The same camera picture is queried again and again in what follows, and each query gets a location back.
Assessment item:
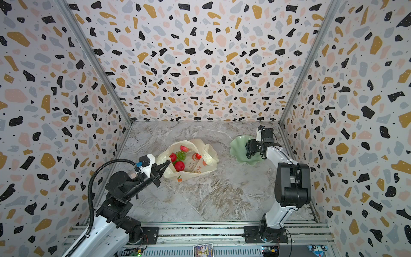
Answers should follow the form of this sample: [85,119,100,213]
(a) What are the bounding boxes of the red apple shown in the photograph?
[169,153,177,162]
[173,161,185,172]

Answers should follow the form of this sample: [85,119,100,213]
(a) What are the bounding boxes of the cream plastic bag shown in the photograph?
[156,139,219,182]

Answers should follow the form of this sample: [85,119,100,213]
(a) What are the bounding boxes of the dark purple grapes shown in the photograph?
[245,139,259,159]

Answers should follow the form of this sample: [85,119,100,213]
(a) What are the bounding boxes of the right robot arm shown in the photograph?
[245,125,311,243]

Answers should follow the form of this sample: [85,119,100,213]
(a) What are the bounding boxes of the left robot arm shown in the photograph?
[64,156,171,257]

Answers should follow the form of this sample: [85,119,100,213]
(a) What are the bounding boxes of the green scalloped bowl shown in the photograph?
[230,136,263,166]

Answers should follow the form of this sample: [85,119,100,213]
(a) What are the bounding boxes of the green grapes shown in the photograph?
[176,151,187,162]

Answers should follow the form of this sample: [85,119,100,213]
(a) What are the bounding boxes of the pink peach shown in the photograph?
[180,145,190,152]

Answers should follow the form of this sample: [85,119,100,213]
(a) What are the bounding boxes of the colourful card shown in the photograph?
[193,243,214,257]

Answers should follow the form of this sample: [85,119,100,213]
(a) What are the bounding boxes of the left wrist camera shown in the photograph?
[134,154,156,178]

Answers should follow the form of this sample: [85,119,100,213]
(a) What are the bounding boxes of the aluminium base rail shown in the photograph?
[62,221,336,257]

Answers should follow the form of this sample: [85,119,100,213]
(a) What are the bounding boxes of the black corrugated cable conduit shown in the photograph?
[64,158,139,257]

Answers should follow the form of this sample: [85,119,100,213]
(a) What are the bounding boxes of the right corner aluminium post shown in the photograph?
[279,0,341,127]

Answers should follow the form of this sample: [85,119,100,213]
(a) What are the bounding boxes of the corner aluminium post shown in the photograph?
[55,1,133,125]
[279,0,341,127]

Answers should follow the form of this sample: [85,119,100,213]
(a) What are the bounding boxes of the left corner aluminium post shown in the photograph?
[55,1,133,125]

